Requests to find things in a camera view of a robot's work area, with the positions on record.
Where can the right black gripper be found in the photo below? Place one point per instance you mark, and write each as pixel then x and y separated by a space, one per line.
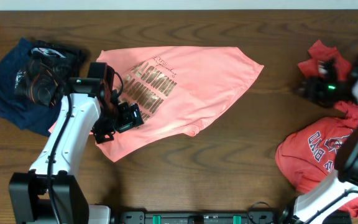
pixel 312 88

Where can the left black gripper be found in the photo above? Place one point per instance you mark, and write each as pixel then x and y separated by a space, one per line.
pixel 105 131

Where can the pink shirt with bronze lettering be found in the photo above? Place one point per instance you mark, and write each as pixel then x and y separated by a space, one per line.
pixel 179 90

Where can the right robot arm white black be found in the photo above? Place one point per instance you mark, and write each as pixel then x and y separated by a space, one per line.
pixel 339 189

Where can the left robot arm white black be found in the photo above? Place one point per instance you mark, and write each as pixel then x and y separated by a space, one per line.
pixel 49 191

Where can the red shirt with navy lettering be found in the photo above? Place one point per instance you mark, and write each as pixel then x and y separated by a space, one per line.
pixel 306 157

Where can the black shirt orange swirl print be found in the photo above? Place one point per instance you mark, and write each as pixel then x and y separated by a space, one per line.
pixel 42 78

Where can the navy blue folded shirt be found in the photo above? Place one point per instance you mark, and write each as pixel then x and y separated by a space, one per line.
pixel 19 110

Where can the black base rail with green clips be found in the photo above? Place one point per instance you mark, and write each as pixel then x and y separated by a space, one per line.
pixel 197 217

